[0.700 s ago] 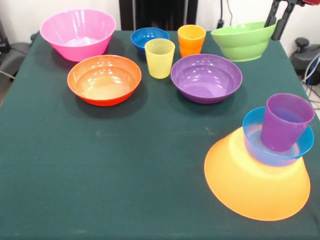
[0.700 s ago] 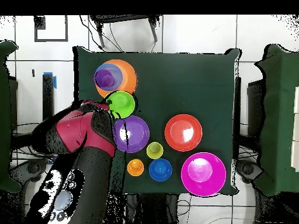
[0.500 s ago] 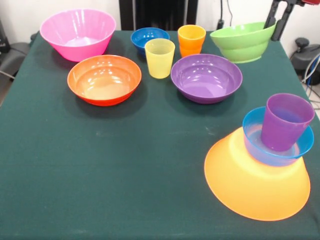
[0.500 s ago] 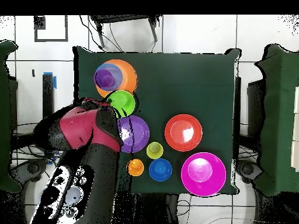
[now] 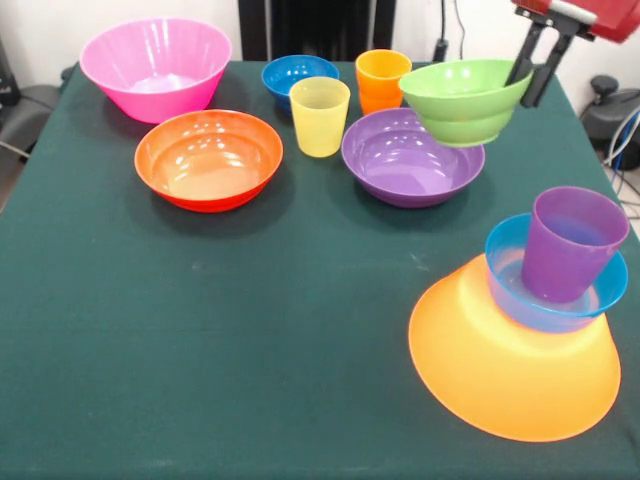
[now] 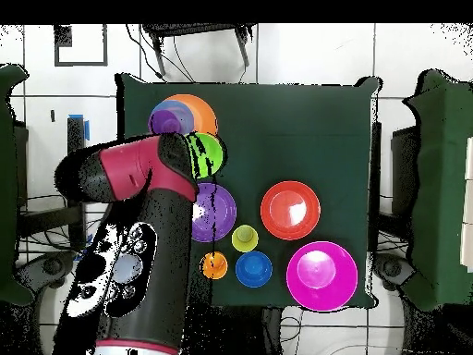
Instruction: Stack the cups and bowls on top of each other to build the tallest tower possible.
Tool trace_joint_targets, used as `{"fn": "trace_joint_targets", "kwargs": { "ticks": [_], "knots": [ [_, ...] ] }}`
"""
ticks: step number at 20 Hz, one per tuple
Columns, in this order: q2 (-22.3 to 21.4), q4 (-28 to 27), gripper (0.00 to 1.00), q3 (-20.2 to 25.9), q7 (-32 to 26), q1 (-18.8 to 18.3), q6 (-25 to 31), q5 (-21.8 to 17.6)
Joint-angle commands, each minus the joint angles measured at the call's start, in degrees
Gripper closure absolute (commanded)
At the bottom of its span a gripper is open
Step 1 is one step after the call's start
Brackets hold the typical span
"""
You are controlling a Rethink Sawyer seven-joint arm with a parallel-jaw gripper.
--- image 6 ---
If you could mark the green bowl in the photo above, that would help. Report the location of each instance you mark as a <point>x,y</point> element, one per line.
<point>207,155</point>

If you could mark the large yellow-orange bowl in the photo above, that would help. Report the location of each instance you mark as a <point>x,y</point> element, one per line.
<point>205,114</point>

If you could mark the light blue bowl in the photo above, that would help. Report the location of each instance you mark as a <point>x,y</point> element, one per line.
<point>186,116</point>

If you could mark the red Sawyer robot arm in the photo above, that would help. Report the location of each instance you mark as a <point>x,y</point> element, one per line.
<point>147,259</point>

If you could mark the purple bowl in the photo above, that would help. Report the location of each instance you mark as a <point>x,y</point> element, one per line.
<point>218,212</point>

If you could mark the yellow cup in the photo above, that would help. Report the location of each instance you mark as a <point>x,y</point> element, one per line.
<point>244,238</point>

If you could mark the red bowl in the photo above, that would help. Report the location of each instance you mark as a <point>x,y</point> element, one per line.
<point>290,210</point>

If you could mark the orange cup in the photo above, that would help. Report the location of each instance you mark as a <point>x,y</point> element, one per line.
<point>215,265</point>

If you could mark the dark blue bowl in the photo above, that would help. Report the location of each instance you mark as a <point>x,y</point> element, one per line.
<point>254,269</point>

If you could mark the dark green tablecloth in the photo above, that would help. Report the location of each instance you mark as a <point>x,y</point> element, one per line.
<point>295,148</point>

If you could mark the pink bowl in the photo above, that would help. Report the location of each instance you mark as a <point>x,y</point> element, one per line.
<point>321,275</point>

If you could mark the blue tape strip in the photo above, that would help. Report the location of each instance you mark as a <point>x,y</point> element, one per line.
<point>87,129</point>

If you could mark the green cloth covered side table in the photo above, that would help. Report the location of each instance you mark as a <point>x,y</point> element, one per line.
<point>443,185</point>
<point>9,185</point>

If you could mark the black frame table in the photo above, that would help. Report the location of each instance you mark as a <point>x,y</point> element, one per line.
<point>48,218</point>

